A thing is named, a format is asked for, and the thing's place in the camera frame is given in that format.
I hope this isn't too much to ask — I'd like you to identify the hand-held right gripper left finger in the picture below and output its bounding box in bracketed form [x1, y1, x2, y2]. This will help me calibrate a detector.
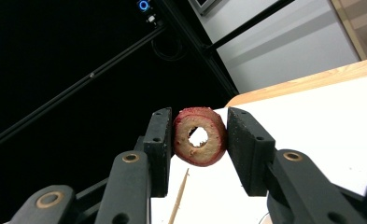
[134, 106, 174, 199]

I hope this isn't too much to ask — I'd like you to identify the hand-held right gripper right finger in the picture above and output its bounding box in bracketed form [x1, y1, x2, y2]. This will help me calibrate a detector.
[227, 106, 277, 198]

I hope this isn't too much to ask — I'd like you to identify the red cored hawthorn ring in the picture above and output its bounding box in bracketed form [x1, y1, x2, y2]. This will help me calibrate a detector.
[172, 106, 228, 167]

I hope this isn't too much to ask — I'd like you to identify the thin wooden skewer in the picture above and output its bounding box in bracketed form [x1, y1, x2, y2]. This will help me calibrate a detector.
[167, 167, 191, 224]

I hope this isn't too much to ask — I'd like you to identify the white board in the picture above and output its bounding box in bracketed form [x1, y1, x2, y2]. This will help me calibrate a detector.
[151, 74, 367, 224]

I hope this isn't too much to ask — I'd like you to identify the wooden table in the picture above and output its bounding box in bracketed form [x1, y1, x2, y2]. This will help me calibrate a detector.
[225, 55, 367, 108]

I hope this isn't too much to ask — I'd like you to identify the white cabinet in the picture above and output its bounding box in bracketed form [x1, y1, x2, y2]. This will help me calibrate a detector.
[189, 0, 361, 94]

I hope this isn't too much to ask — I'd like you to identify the looped black cable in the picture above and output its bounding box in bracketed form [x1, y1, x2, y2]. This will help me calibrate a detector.
[151, 36, 184, 62]

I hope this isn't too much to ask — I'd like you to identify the black metal frame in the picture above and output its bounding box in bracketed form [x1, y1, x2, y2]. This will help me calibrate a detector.
[0, 0, 297, 157]

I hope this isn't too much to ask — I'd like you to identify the black device blue ring light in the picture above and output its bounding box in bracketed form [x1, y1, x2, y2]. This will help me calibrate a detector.
[136, 0, 165, 27]

